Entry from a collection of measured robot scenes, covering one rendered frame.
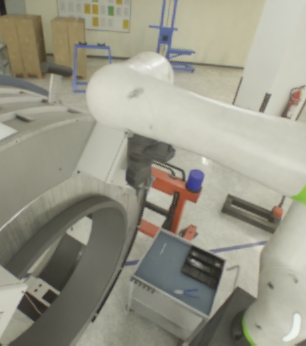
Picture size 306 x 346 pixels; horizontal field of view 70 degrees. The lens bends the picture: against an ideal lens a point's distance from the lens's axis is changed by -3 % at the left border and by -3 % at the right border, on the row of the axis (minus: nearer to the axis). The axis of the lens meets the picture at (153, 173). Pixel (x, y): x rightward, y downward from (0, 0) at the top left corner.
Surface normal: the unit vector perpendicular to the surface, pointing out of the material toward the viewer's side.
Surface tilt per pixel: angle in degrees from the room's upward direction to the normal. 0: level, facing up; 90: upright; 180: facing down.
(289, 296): 7
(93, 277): 33
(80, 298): 14
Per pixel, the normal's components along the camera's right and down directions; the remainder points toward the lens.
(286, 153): -0.34, 0.06
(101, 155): -0.26, -0.14
